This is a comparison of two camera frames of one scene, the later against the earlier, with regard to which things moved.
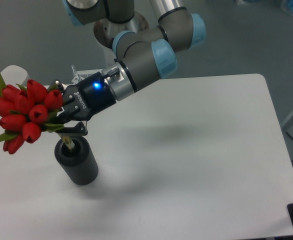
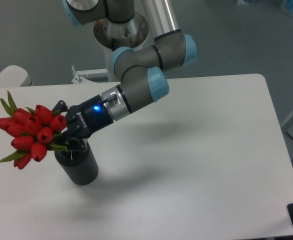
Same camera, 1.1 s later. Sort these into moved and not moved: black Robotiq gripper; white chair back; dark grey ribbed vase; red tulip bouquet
Moved: red tulip bouquet; black Robotiq gripper
Not moved: white chair back; dark grey ribbed vase
